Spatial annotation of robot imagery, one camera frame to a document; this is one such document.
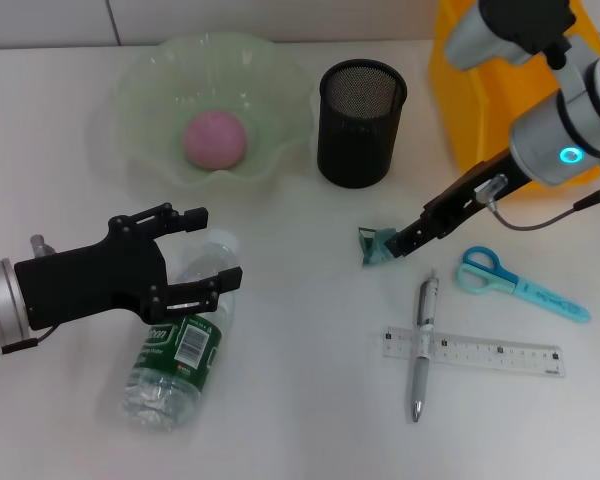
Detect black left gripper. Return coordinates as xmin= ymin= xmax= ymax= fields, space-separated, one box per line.
xmin=13 ymin=202 xmax=244 ymax=331

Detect yellow plastic bin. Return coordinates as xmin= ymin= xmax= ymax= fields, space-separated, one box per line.
xmin=427 ymin=0 xmax=600 ymax=191

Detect clear plastic ruler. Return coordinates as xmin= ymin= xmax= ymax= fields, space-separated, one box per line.
xmin=383 ymin=325 xmax=566 ymax=380

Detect silver grey ballpoint pen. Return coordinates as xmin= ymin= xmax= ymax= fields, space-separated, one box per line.
xmin=410 ymin=268 xmax=440 ymax=424

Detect green plastic wrapper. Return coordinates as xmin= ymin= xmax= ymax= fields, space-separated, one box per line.
xmin=356 ymin=225 xmax=399 ymax=268

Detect right arm wrist cable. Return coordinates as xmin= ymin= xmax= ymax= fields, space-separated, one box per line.
xmin=472 ymin=158 xmax=600 ymax=232

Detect green glass fruit bowl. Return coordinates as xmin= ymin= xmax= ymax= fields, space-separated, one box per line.
xmin=90 ymin=32 xmax=317 ymax=199

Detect blue sheathed scissors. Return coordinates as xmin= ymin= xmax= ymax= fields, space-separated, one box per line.
xmin=453 ymin=245 xmax=592 ymax=325

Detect arm wrist cable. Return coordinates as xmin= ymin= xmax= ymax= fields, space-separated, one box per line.
xmin=0 ymin=233 xmax=57 ymax=369
xmin=472 ymin=158 xmax=600 ymax=232

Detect left arm wrist cable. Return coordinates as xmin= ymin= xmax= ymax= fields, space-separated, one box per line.
xmin=0 ymin=233 xmax=57 ymax=369

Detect pink peach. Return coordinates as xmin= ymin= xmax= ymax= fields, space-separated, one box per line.
xmin=182 ymin=110 xmax=249 ymax=172

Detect green label water bottle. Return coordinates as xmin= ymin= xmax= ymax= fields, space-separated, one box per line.
xmin=121 ymin=229 xmax=241 ymax=431

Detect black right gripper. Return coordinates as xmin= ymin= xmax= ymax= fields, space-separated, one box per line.
xmin=384 ymin=148 xmax=526 ymax=259

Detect black mesh pen holder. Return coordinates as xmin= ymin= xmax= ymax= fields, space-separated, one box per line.
xmin=316 ymin=58 xmax=409 ymax=190

